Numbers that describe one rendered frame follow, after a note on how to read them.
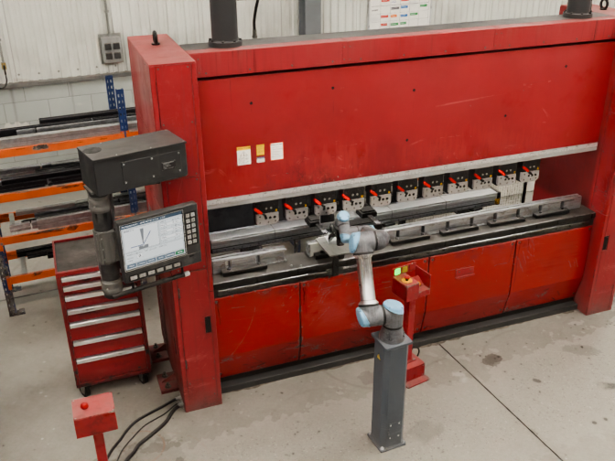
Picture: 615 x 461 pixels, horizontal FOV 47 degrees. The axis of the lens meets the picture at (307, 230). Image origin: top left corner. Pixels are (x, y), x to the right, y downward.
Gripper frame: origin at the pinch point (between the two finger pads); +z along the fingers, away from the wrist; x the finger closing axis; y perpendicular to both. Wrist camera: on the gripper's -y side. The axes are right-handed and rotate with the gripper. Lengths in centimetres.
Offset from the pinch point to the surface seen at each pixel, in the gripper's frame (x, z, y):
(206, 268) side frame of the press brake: 87, -18, -15
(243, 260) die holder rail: 61, 7, -3
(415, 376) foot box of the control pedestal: -52, 55, -87
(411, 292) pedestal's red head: -44, 1, -42
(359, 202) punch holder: -20.3, -9.0, 21.7
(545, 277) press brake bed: -176, 59, -28
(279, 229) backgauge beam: 30.2, 22.8, 23.0
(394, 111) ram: -43, -55, 62
